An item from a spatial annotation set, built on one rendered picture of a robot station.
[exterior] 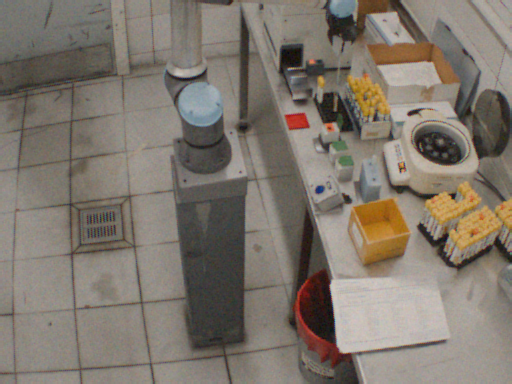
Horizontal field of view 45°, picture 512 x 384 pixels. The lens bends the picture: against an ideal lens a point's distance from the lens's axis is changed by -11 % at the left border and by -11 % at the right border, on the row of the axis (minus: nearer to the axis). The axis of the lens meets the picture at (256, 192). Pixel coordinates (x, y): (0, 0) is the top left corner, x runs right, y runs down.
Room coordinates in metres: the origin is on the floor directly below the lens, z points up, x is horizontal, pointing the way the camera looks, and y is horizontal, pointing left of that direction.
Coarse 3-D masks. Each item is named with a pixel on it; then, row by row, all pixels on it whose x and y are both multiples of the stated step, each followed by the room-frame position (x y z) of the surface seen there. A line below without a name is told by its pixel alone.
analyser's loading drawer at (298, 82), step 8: (288, 64) 1.89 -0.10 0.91; (296, 64) 1.89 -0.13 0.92; (288, 72) 1.82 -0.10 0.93; (296, 72) 1.83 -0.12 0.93; (288, 80) 1.80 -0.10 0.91; (296, 80) 1.78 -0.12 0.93; (304, 80) 1.79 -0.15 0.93; (296, 88) 1.76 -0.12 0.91; (304, 88) 1.74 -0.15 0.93; (312, 88) 1.74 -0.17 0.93; (296, 96) 1.73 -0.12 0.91; (304, 96) 1.73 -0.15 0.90; (312, 96) 1.74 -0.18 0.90
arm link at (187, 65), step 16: (176, 0) 1.47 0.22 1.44; (176, 16) 1.48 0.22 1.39; (192, 16) 1.48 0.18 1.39; (176, 32) 1.48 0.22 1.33; (192, 32) 1.48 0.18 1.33; (176, 48) 1.48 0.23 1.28; (192, 48) 1.48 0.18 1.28; (176, 64) 1.48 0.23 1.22; (192, 64) 1.48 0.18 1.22; (176, 80) 1.46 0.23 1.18; (192, 80) 1.46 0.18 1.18
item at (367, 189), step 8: (368, 160) 1.37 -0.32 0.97; (368, 168) 1.34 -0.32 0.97; (376, 168) 1.34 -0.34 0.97; (360, 176) 1.37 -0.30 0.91; (368, 176) 1.31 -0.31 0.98; (376, 176) 1.31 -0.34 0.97; (360, 184) 1.35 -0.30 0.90; (368, 184) 1.28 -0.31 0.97; (376, 184) 1.28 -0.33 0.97; (360, 192) 1.33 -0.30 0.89; (368, 192) 1.28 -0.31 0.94; (376, 192) 1.28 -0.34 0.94; (360, 200) 1.30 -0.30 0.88; (368, 200) 1.28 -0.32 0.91; (376, 200) 1.28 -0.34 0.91
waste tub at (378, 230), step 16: (352, 208) 1.19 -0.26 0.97; (368, 208) 1.21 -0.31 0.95; (384, 208) 1.22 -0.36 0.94; (352, 224) 1.17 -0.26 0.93; (368, 224) 1.21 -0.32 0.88; (384, 224) 1.21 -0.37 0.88; (400, 224) 1.16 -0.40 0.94; (352, 240) 1.15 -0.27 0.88; (368, 240) 1.15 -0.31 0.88; (384, 240) 1.09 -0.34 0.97; (400, 240) 1.10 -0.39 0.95; (368, 256) 1.08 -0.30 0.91; (384, 256) 1.09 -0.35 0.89
